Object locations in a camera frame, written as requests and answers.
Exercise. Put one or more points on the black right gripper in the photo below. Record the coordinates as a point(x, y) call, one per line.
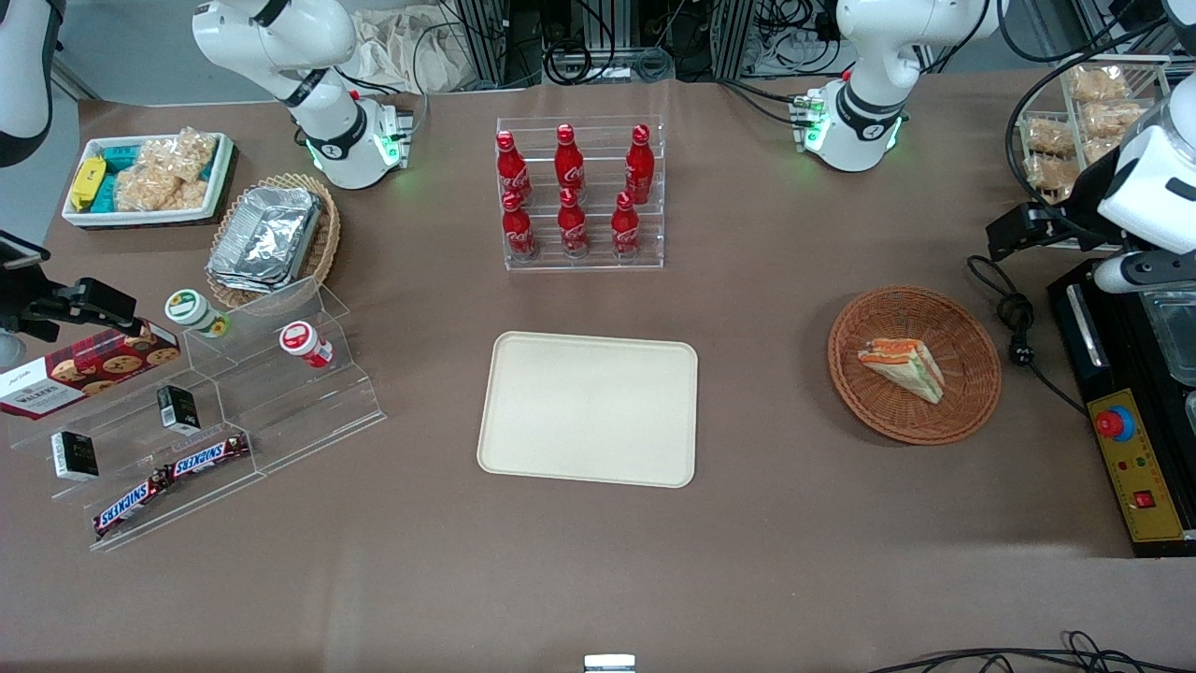
point(26, 308)

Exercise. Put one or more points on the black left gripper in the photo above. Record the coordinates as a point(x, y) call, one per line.
point(1089, 193)

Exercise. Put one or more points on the triangle sandwich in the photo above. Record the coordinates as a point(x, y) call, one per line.
point(906, 366)

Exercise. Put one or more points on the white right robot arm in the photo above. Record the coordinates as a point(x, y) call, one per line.
point(322, 103)

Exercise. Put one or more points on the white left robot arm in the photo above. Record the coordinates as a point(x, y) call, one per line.
point(864, 103)

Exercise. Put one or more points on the brown wicker basket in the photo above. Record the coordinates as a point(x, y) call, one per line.
point(962, 374)

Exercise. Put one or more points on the light wicker basket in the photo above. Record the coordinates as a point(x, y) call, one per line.
point(322, 248)

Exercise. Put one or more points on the cream plastic tray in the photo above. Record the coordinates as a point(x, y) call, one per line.
point(589, 409)

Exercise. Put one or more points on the bagged fried snack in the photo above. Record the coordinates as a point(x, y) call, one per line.
point(1100, 84)
point(1112, 120)
point(1048, 175)
point(1048, 136)

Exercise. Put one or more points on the red cookie box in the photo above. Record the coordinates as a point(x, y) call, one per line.
point(84, 374)

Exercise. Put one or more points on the green lid yogurt cup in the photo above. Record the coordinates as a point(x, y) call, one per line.
point(192, 310)

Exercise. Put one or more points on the yellow snack packet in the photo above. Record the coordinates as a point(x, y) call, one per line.
point(87, 182)

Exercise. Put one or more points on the small black box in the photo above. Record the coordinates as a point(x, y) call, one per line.
point(177, 409)
point(75, 456)

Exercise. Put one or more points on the bagged rice crackers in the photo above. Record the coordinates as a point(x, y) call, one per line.
point(163, 178)

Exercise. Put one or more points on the teal snack packet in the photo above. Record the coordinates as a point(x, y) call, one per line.
point(120, 157)

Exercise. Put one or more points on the black control box yellow panel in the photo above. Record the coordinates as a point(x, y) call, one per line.
point(1103, 355)

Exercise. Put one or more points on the white rectangular snack bin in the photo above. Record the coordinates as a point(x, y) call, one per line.
point(220, 178)

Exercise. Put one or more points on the stacked foil containers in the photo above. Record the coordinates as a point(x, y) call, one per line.
point(266, 238)

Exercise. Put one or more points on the snickers chocolate bar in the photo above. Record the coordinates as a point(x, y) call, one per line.
point(207, 455)
point(129, 505)

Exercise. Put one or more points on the clear plastic container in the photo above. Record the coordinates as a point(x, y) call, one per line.
point(1175, 336)

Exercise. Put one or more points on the red lid yogurt cup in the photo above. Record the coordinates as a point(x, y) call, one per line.
point(304, 342)

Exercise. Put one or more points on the clear acrylic snack shelf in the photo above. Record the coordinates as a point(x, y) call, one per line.
point(1159, 84)

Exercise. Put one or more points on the red emergency stop button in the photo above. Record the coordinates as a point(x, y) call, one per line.
point(1115, 424)

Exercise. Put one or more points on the clear acrylic step display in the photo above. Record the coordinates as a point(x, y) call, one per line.
point(308, 402)

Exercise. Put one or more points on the clear acrylic bottle rack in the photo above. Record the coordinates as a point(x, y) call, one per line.
point(654, 238)

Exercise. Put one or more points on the crumpled beige cloth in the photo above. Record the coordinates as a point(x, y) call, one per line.
point(402, 51)

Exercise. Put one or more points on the red cola bottle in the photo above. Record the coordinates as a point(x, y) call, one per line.
point(573, 226)
point(519, 229)
point(512, 168)
point(625, 227)
point(639, 168)
point(569, 161)

